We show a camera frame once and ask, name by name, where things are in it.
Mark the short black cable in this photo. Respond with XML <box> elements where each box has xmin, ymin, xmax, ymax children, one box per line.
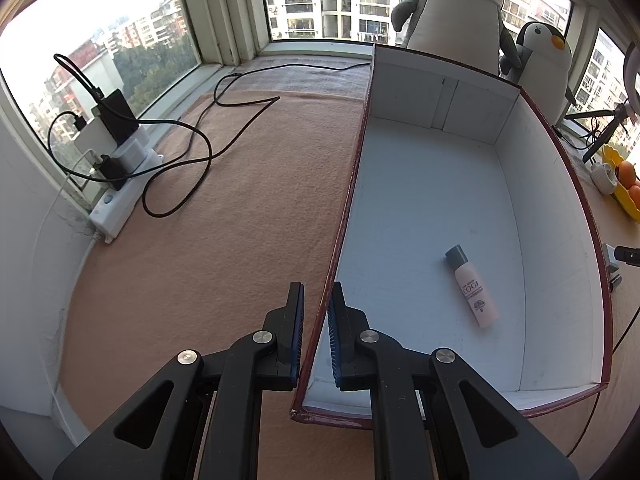
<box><xmin>52</xmin><ymin>52</ymin><xmax>107</xmax><ymax>106</ymax></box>

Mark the small white round object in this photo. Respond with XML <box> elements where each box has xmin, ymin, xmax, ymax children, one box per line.
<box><xmin>591</xmin><ymin>161</ymin><xmax>617</xmax><ymax>196</ymax></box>

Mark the white plug adapter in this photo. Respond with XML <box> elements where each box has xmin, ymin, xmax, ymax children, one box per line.
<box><xmin>117</xmin><ymin>127</ymin><xmax>151</xmax><ymax>171</ymax></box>

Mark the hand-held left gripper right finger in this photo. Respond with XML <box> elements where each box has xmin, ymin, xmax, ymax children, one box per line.
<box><xmin>326</xmin><ymin>281</ymin><xmax>581</xmax><ymax>480</ymax></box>

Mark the large penguin plush toy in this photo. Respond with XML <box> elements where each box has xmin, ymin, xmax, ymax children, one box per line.
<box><xmin>390</xmin><ymin>0</ymin><xmax>523</xmax><ymax>78</ymax></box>

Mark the black plug adapter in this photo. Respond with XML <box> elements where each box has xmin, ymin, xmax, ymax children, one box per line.
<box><xmin>91</xmin><ymin>155</ymin><xmax>126</xmax><ymax>191</ymax></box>

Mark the small penguin plush toy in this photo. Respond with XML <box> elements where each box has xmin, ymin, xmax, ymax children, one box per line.
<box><xmin>500</xmin><ymin>21</ymin><xmax>573</xmax><ymax>128</ymax></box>

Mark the small grey object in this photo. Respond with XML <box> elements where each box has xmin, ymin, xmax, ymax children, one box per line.
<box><xmin>601</xmin><ymin>242</ymin><xmax>623</xmax><ymax>292</ymax></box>

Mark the white cable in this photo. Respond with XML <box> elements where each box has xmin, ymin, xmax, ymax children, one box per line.
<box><xmin>30</xmin><ymin>147</ymin><xmax>98</xmax><ymax>271</ymax></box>

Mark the yellow fruit bowl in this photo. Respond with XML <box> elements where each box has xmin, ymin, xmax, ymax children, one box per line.
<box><xmin>601</xmin><ymin>144</ymin><xmax>640</xmax><ymax>221</ymax></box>

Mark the looped black charging cable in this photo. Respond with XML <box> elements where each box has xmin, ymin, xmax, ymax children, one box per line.
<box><xmin>47</xmin><ymin>111</ymin><xmax>108</xmax><ymax>181</ymax></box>

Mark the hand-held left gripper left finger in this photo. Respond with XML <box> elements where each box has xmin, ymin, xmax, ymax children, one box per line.
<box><xmin>52</xmin><ymin>281</ymin><xmax>306</xmax><ymax>480</ymax></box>

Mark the white power strip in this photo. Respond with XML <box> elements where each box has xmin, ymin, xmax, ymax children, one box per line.
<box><xmin>90</xmin><ymin>147</ymin><xmax>166</xmax><ymax>245</ymax></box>

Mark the long black cable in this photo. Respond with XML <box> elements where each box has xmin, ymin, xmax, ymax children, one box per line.
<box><xmin>136</xmin><ymin>61</ymin><xmax>373</xmax><ymax>218</ymax></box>

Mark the small pink lotion bottle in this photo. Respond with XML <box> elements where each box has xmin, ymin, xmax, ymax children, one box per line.
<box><xmin>445</xmin><ymin>245</ymin><xmax>501</xmax><ymax>330</ymax></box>

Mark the checked grey cloth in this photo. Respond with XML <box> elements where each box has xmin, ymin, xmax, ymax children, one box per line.
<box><xmin>220</xmin><ymin>54</ymin><xmax>373</xmax><ymax>102</ymax></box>

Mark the white window frame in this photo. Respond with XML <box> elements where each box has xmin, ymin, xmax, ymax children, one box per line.
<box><xmin>0</xmin><ymin>0</ymin><xmax>640</xmax><ymax>196</ymax></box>

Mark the thin black cable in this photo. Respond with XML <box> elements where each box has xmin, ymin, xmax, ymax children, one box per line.
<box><xmin>567</xmin><ymin>305</ymin><xmax>640</xmax><ymax>456</ymax></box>

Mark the black tripod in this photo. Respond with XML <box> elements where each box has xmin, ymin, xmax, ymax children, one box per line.
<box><xmin>565</xmin><ymin>102</ymin><xmax>638</xmax><ymax>163</ymax></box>

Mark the red cardboard box white inside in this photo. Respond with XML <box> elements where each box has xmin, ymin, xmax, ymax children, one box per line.
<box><xmin>289</xmin><ymin>44</ymin><xmax>615</xmax><ymax>430</ymax></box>

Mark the white flat charger block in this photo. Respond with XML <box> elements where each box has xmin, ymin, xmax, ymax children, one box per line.
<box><xmin>75</xmin><ymin>119</ymin><xmax>118</xmax><ymax>158</ymax></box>

